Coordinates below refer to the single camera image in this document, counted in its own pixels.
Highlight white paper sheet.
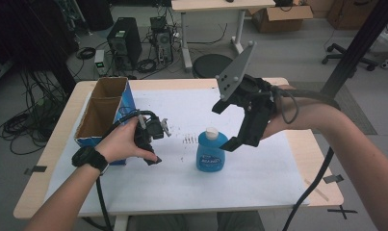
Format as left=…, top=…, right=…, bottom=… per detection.
left=44, top=88, right=311, bottom=217

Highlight black metal stand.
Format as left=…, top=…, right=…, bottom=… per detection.
left=319, top=0, right=388, bottom=99

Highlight black office chair base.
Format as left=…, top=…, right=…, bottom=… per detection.
left=321, top=42, right=379, bottom=72

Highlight white table leg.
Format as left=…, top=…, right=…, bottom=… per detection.
left=113, top=215, right=130, bottom=231

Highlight open computer case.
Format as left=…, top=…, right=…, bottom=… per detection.
left=149, top=15, right=175, bottom=65

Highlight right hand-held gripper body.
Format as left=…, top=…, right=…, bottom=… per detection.
left=215, top=40, right=279, bottom=148

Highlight person's left hand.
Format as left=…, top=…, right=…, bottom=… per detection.
left=94, top=116, right=159, bottom=165

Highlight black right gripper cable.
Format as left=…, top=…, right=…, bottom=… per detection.
left=272, top=85, right=342, bottom=231

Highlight black wrist watch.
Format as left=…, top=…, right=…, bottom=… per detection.
left=71, top=145, right=110, bottom=176

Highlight black computer tower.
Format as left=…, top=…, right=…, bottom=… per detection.
left=106, top=16, right=143, bottom=72

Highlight tan tape strip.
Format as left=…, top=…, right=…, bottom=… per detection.
left=303, top=177, right=330, bottom=203

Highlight black tape cross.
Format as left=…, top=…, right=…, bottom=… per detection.
left=326, top=204, right=359, bottom=221

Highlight dark curtain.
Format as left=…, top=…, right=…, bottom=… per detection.
left=0, top=0, right=79, bottom=95

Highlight black tape piece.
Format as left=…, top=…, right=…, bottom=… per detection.
left=23, top=165, right=48, bottom=177

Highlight person's right hand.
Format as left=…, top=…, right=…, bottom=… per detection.
left=260, top=84, right=301, bottom=141

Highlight coiled black cable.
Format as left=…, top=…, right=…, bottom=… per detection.
left=135, top=58, right=158, bottom=74
left=75, top=46, right=97, bottom=61

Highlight light wooden desk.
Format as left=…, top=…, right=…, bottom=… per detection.
left=169, top=0, right=276, bottom=73

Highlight black round stool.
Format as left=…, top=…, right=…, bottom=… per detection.
left=192, top=53, right=235, bottom=80

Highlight open brown cardboard box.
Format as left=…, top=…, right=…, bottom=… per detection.
left=246, top=4, right=315, bottom=34

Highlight small silver device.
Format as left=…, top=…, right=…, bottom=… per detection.
left=93, top=49, right=107, bottom=77

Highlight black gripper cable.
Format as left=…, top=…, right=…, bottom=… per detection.
left=272, top=85, right=342, bottom=231
left=94, top=110, right=159, bottom=231

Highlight bundle of black floor cables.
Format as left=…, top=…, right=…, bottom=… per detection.
left=0, top=69, right=70, bottom=156

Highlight blue bottle with white cap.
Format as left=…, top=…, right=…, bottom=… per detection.
left=195, top=126, right=230, bottom=173

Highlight closed brown cardboard box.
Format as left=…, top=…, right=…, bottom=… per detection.
left=325, top=0, right=381, bottom=32

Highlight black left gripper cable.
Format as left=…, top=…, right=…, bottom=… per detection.
left=94, top=110, right=159, bottom=231

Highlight grey tape piece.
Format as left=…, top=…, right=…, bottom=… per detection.
left=322, top=173, right=346, bottom=185

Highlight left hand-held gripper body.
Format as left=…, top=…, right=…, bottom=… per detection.
left=133, top=110, right=172, bottom=167

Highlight blue cardboard box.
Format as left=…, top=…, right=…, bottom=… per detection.
left=73, top=76, right=137, bottom=167

